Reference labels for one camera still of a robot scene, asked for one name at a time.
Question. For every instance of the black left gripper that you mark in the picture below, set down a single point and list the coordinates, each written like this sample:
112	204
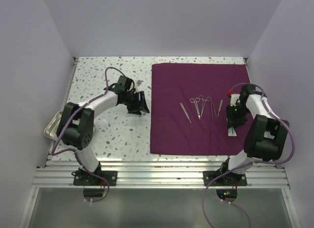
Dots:
140	104

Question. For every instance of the silver clamp forceps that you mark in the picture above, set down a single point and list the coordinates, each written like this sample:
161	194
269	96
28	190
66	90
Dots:
203	104

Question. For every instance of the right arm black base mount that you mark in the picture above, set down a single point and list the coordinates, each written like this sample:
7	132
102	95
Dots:
230	179

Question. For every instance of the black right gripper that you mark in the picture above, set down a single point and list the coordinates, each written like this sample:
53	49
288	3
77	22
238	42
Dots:
232	120

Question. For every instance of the silver tweezers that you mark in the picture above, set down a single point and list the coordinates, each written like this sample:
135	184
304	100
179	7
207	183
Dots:
220	106

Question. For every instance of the small green-white packet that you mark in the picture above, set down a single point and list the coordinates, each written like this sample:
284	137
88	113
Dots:
232	132

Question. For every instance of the silver forceps scissors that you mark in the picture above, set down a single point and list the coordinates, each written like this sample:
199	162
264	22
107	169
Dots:
212	108
195	101

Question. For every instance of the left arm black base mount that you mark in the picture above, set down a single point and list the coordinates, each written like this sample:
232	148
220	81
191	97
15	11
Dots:
83	178

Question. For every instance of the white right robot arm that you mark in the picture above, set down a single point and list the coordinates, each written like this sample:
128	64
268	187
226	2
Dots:
265	139

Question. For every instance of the stainless steel tray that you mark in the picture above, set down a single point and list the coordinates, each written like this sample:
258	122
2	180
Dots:
51	129

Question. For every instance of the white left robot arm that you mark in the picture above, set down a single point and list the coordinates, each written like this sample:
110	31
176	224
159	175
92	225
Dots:
76	125

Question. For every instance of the purple surgical drape cloth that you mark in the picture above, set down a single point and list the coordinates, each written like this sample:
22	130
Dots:
171	132

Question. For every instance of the aluminium table edge rail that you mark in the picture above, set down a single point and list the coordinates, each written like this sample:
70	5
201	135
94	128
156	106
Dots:
156	174

